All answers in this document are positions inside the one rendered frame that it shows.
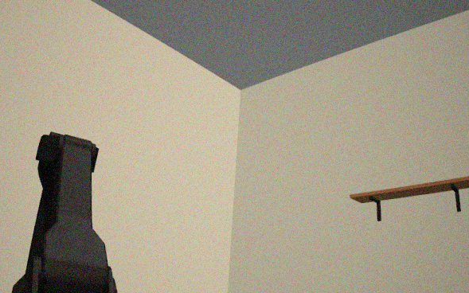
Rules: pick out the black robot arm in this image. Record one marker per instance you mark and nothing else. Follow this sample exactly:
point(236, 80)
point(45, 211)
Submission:
point(66, 255)

